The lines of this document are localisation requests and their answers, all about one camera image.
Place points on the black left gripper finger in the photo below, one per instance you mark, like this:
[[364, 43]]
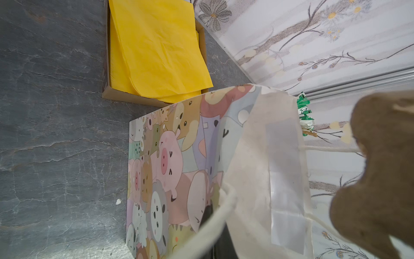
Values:
[[224, 247]]

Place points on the cartoon print paper bag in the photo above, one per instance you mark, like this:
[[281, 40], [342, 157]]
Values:
[[234, 157]]

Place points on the single brown pulp carrier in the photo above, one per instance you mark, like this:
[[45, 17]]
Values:
[[380, 205]]

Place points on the brown cardboard tray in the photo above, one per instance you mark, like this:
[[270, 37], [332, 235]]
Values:
[[129, 95]]

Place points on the yellow paper napkins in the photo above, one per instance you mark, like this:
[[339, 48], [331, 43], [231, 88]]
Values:
[[155, 48]]

